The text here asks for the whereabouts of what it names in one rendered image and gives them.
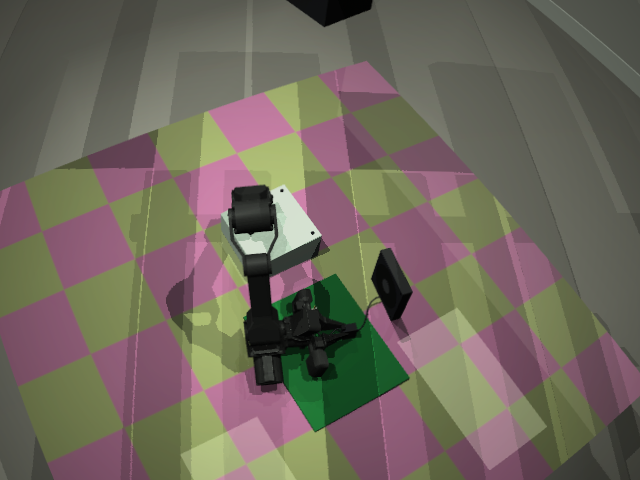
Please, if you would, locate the green circuit board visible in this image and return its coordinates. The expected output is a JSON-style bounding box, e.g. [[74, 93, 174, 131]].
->
[[281, 274, 410, 432]]

